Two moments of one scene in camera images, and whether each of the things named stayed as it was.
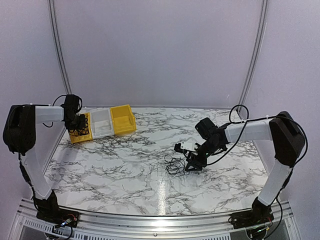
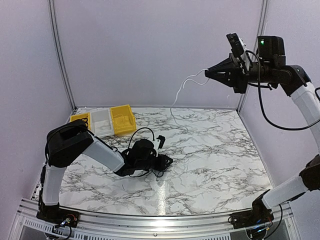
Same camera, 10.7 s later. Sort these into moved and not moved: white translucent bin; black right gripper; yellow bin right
Moved: black right gripper
Not moved: yellow bin right; white translucent bin
